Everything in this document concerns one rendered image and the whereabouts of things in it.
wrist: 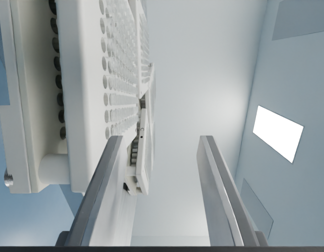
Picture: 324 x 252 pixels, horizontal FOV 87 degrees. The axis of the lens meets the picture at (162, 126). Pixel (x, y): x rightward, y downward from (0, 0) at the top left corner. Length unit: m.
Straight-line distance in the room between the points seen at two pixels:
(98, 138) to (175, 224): 5.88
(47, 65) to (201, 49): 3.74
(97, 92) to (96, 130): 0.03
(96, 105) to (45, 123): 0.05
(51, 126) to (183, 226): 5.95
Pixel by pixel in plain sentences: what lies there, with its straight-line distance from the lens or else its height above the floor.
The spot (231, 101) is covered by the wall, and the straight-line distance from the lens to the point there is 4.18.
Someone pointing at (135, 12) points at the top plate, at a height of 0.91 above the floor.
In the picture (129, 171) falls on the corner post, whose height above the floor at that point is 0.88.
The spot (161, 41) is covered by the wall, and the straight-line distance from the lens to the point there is 3.81.
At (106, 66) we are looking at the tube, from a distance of 0.18.
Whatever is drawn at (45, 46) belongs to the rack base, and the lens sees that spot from 0.20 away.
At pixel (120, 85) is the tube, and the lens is 0.21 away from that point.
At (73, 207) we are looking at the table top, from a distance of 0.37.
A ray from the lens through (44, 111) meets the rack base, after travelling 0.18.
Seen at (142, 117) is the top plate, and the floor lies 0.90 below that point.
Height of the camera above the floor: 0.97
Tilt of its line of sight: level
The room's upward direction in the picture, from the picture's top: 90 degrees clockwise
